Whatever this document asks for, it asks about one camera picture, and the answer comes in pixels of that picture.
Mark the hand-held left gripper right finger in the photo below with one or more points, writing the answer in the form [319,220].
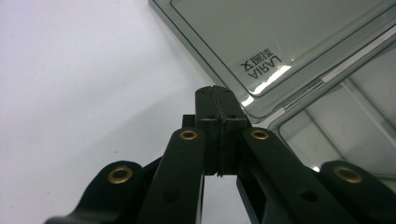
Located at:
[271,174]

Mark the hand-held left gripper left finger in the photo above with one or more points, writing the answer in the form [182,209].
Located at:
[183,174]

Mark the grey transparent compartment box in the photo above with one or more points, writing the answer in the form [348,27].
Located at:
[264,31]

